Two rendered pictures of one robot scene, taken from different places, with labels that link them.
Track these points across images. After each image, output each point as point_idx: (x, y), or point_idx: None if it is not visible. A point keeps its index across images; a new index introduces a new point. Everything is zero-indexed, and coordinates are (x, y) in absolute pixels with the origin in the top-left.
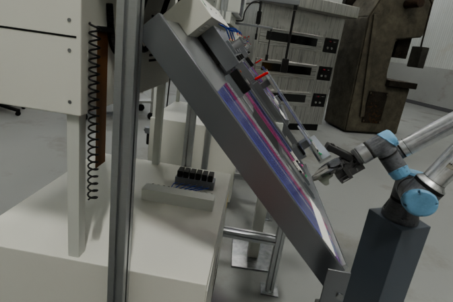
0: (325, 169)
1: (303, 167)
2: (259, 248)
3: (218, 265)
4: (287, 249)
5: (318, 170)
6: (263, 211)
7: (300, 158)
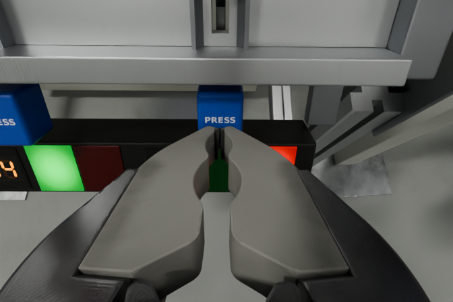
0: (192, 224)
1: (336, 50)
2: (344, 159)
3: (294, 100)
4: (392, 231)
5: (260, 165)
6: (394, 127)
7: None
